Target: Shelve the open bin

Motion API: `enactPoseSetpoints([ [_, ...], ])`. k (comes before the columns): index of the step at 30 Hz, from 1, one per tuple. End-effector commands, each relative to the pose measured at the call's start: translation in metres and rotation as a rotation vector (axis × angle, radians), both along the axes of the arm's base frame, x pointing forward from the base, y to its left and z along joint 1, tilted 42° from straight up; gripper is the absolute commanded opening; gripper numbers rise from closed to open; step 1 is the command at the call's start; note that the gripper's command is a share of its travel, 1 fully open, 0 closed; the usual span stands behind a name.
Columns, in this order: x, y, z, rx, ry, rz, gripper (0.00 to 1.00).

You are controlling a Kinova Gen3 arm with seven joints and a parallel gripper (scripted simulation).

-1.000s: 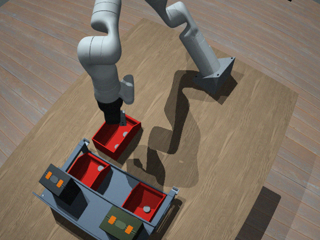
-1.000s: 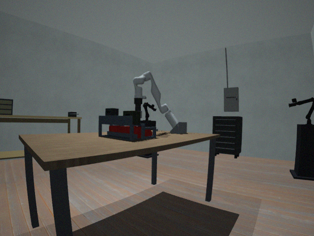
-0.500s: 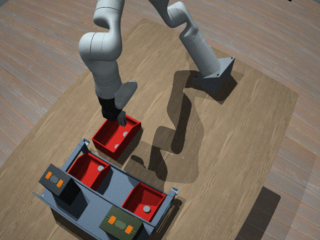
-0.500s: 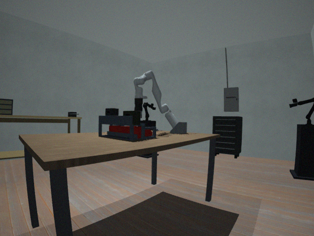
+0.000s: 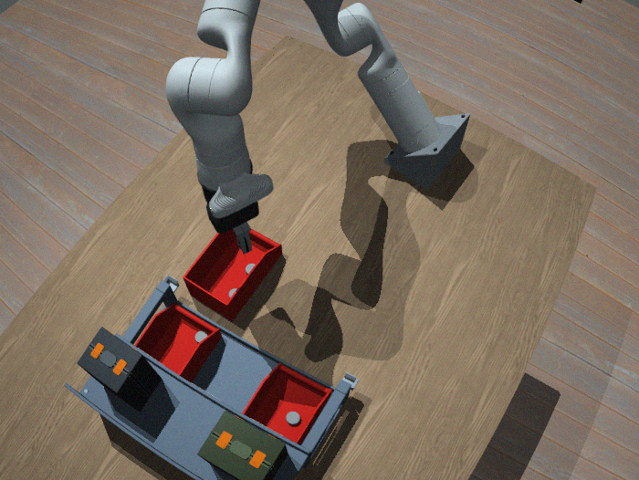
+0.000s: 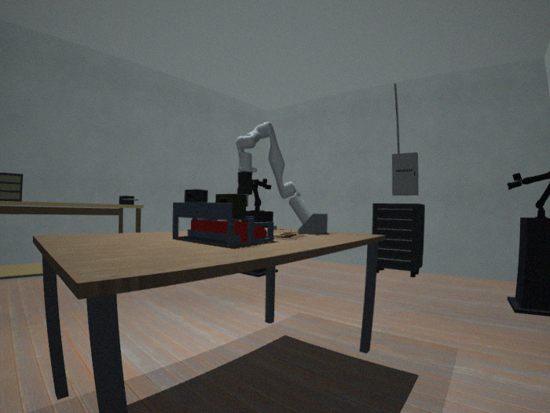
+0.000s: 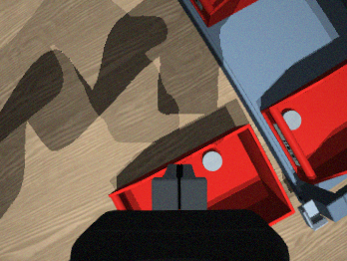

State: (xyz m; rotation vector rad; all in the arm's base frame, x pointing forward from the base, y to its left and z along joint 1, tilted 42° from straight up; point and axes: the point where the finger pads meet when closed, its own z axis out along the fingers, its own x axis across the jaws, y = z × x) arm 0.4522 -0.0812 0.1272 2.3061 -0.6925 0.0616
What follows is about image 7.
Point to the grey metal shelf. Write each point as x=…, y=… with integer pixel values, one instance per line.
x=268, y=50

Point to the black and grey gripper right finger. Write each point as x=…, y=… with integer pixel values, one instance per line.
x=192, y=190

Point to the grey steel disc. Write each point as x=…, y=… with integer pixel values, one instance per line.
x=293, y=119
x=212, y=161

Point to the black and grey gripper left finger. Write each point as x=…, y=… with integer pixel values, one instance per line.
x=165, y=190

